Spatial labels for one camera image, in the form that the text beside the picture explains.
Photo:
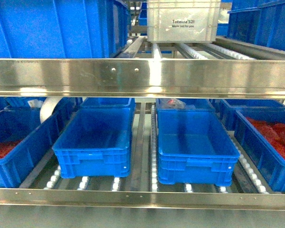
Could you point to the stainless steel shelf rack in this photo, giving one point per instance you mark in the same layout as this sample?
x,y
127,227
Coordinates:
x,y
145,72

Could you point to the blue bin with red parts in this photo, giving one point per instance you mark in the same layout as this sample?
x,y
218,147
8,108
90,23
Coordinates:
x,y
264,156

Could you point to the empty blue bin left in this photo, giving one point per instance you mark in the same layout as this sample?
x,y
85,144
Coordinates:
x,y
96,142

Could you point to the empty blue bin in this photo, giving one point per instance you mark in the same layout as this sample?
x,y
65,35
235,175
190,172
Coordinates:
x,y
96,142
194,147

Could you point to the blue bin behind left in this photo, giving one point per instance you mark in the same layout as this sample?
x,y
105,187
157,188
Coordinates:
x,y
108,102

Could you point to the blue bin behind right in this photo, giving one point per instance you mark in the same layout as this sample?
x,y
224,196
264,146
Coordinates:
x,y
184,104

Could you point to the empty blue bin right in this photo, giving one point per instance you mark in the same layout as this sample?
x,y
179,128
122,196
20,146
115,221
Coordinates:
x,y
194,147

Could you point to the grey tote box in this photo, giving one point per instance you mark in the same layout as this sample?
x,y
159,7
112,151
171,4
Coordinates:
x,y
182,21

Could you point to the blue bin far left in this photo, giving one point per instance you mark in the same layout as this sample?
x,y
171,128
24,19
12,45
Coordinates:
x,y
24,140

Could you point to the large blue crate upper left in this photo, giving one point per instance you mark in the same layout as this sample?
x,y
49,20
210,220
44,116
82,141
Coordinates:
x,y
62,28

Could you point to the large blue crate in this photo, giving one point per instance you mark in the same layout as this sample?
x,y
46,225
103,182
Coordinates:
x,y
62,28
259,22

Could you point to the large blue crate upper right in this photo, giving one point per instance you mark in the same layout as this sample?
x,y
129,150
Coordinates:
x,y
259,22

